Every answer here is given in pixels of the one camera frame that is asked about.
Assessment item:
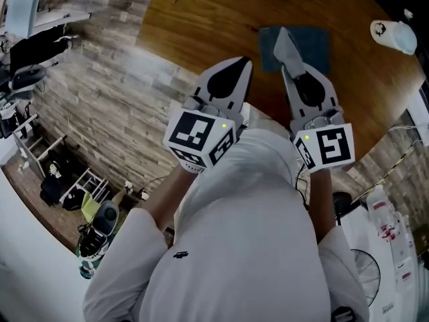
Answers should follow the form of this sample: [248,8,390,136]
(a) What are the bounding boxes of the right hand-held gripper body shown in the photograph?
[290,109,356,174]

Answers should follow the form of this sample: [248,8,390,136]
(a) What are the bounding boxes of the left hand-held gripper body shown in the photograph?
[163,95,242,175]

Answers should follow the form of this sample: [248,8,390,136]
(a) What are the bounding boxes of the dark blue notebook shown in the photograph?
[258,25,331,74]

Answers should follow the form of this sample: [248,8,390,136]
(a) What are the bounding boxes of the person's right forearm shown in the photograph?
[308,169,338,245]

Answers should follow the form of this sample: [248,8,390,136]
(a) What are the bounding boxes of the person's left forearm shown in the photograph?
[149,166,198,233]

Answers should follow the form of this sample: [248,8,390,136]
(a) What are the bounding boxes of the person's light trousers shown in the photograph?
[239,102,292,137]

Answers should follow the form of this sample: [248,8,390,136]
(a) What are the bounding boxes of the black standing fan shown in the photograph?
[331,191,381,307]

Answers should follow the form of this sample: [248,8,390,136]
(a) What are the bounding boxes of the clear plastic bottle red label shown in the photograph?
[365,184,400,227]

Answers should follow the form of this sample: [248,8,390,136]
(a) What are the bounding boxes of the white printed cup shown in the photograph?
[369,19,418,56]

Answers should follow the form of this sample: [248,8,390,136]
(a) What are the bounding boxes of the person's white shirt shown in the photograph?
[82,127,369,322]

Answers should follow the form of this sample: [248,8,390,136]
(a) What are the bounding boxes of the grey rounded device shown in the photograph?
[92,201,120,237]

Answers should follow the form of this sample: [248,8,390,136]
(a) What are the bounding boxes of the white metal rack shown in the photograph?
[60,168,110,211]

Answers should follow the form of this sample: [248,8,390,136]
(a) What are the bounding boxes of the yellow green paper bag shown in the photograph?
[80,191,101,221]

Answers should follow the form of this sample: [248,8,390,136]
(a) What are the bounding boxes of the black bag white print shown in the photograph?
[62,191,84,211]

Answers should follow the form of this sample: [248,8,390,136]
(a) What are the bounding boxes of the black and white equipment case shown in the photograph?
[78,225,109,258]

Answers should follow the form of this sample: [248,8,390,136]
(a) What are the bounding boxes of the black backpack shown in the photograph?
[40,159,71,205]

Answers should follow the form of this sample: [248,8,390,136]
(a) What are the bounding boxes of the teal bottle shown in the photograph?
[78,263,97,280]

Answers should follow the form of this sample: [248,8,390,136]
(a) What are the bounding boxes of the grey office chair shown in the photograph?
[9,64,47,92]

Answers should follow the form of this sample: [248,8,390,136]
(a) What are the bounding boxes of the white desk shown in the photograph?
[5,0,91,40]

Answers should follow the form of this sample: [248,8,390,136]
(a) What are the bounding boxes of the white shelf frame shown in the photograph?
[13,114,68,170]

